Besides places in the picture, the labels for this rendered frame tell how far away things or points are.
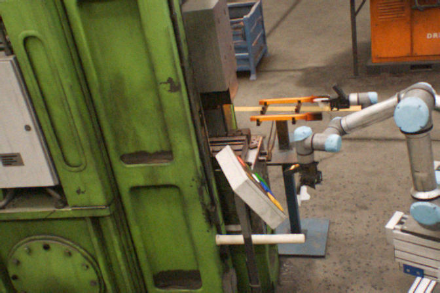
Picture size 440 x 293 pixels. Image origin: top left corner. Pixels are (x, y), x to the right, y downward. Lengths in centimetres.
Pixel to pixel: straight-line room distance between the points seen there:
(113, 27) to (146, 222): 103
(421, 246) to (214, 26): 133
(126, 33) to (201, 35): 36
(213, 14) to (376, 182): 228
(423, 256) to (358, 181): 187
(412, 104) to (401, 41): 417
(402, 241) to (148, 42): 141
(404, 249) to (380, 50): 391
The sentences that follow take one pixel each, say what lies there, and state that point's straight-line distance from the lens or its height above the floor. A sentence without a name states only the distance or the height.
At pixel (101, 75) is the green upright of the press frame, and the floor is 157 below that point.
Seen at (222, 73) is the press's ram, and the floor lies 145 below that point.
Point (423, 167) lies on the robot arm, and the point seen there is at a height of 119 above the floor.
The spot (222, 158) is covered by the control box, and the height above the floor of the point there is 117.
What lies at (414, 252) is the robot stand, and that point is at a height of 68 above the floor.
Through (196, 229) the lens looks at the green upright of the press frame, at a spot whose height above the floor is 74.
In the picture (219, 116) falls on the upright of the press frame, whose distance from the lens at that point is 337.
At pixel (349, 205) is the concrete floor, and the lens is 432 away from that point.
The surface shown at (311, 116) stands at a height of 96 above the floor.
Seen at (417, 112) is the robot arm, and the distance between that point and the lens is 227.
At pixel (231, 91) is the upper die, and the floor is 133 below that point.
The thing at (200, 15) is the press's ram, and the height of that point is 174.
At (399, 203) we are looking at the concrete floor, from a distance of 433.
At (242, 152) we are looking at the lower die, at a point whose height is 97.
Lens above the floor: 240
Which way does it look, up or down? 27 degrees down
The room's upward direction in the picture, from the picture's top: 11 degrees counter-clockwise
